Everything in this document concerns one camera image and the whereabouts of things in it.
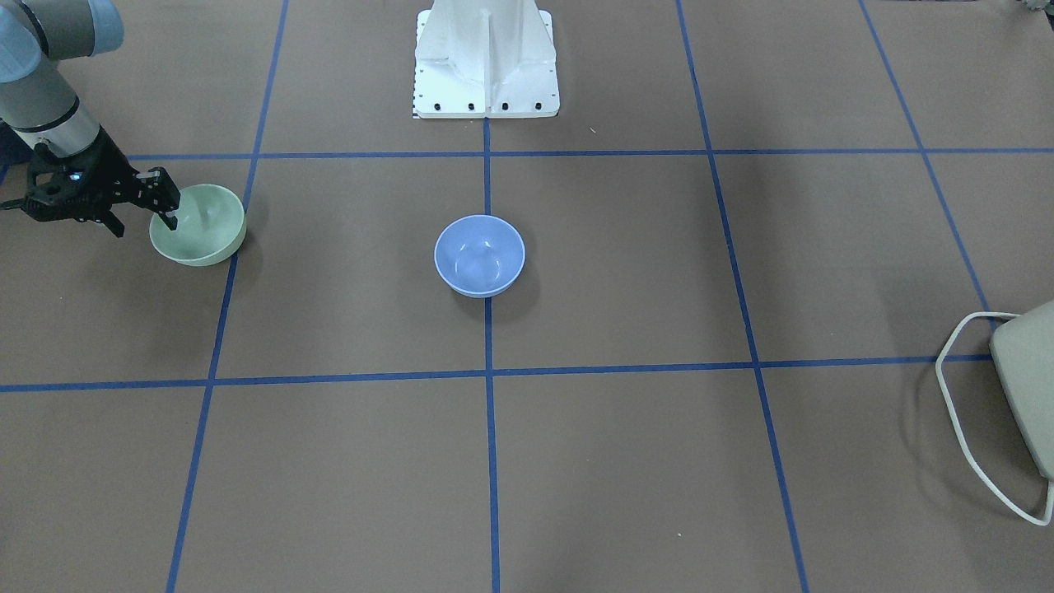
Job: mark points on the beige toaster appliance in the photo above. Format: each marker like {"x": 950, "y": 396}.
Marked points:
{"x": 1022, "y": 350}

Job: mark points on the blue bowl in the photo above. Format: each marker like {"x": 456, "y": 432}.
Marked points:
{"x": 479, "y": 256}

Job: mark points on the green bowl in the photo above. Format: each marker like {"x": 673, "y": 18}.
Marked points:
{"x": 210, "y": 226}

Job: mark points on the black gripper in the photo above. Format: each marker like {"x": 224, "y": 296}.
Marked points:
{"x": 109, "y": 171}

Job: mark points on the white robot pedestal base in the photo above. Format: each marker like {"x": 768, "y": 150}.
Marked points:
{"x": 485, "y": 59}

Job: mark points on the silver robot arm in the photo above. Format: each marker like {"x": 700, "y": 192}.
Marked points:
{"x": 37, "y": 102}

